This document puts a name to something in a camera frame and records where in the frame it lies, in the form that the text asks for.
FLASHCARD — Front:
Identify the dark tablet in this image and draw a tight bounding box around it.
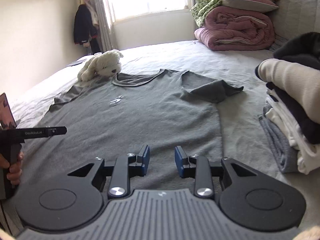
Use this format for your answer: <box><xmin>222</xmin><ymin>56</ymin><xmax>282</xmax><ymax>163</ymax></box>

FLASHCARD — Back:
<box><xmin>66</xmin><ymin>58</ymin><xmax>88</xmax><ymax>67</ymax></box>

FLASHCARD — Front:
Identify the grey pillow with pink edge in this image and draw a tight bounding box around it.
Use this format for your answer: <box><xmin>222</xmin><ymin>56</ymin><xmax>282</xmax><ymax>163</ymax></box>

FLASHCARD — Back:
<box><xmin>222</xmin><ymin>0</ymin><xmax>279</xmax><ymax>13</ymax></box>

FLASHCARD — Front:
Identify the bed with grey sheet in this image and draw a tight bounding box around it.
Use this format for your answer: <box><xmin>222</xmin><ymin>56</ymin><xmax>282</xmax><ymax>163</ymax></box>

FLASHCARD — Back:
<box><xmin>0</xmin><ymin>39</ymin><xmax>320</xmax><ymax>235</ymax></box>

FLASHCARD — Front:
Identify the grey folded garment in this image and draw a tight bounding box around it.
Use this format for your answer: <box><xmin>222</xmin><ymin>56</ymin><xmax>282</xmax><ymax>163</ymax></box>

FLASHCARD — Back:
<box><xmin>258</xmin><ymin>105</ymin><xmax>299</xmax><ymax>173</ymax></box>

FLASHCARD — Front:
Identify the white plush dog toy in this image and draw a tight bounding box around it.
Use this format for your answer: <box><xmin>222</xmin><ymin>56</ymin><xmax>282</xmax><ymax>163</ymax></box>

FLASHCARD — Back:
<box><xmin>77</xmin><ymin>49</ymin><xmax>124</xmax><ymax>82</ymax></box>

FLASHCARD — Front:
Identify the pink rolled quilt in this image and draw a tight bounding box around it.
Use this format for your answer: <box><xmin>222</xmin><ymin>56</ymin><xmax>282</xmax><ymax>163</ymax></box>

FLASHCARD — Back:
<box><xmin>194</xmin><ymin>6</ymin><xmax>275</xmax><ymax>52</ymax></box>

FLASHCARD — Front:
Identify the smartphone on stand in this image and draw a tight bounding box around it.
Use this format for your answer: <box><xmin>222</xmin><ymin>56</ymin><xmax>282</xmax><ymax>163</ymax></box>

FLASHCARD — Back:
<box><xmin>0</xmin><ymin>93</ymin><xmax>17</xmax><ymax>130</ymax></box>

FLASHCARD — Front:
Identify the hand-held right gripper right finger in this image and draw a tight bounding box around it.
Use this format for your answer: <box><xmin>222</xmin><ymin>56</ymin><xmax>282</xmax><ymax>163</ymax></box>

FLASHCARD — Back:
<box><xmin>174</xmin><ymin>145</ymin><xmax>260</xmax><ymax>197</ymax></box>

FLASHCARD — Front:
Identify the black folded garment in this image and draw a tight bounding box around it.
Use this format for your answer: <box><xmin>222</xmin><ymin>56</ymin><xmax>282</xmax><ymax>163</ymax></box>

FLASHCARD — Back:
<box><xmin>265</xmin><ymin>81</ymin><xmax>320</xmax><ymax>144</ymax></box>
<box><xmin>272</xmin><ymin>32</ymin><xmax>320</xmax><ymax>70</ymax></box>

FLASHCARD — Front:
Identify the dark hanging jacket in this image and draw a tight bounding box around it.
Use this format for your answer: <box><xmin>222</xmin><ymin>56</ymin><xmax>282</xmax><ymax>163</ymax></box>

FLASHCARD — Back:
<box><xmin>73</xmin><ymin>4</ymin><xmax>99</xmax><ymax>46</ymax></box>

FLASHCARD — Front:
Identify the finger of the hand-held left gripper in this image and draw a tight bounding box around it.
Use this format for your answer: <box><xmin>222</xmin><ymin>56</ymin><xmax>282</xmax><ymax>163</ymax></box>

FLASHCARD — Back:
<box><xmin>43</xmin><ymin>126</ymin><xmax>67</xmax><ymax>137</ymax></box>

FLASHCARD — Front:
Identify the stack of folded clothes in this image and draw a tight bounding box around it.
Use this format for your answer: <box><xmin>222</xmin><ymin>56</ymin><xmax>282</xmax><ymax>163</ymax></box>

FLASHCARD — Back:
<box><xmin>265</xmin><ymin>95</ymin><xmax>320</xmax><ymax>175</ymax></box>

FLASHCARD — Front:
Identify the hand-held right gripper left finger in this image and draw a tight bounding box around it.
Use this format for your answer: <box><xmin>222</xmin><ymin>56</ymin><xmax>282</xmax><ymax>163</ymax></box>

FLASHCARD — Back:
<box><xmin>67</xmin><ymin>144</ymin><xmax>150</xmax><ymax>198</ymax></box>

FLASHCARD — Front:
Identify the light hanging garment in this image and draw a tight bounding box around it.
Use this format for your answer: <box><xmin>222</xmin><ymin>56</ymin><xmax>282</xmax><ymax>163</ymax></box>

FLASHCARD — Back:
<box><xmin>85</xmin><ymin>2</ymin><xmax>101</xmax><ymax>28</ymax></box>

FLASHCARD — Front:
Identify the person's left hand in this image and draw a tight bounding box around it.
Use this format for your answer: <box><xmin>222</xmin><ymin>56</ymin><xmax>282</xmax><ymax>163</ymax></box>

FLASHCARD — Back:
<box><xmin>0</xmin><ymin>150</ymin><xmax>24</xmax><ymax>186</ymax></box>

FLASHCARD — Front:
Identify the grey t-shirt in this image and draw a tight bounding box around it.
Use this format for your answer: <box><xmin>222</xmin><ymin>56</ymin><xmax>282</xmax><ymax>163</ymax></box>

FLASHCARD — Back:
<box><xmin>20</xmin><ymin>69</ymin><xmax>244</xmax><ymax>195</ymax></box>

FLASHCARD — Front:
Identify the green patterned blanket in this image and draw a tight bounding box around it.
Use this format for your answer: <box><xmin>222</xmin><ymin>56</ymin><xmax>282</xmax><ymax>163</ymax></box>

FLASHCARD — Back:
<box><xmin>190</xmin><ymin>0</ymin><xmax>247</xmax><ymax>28</ymax></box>

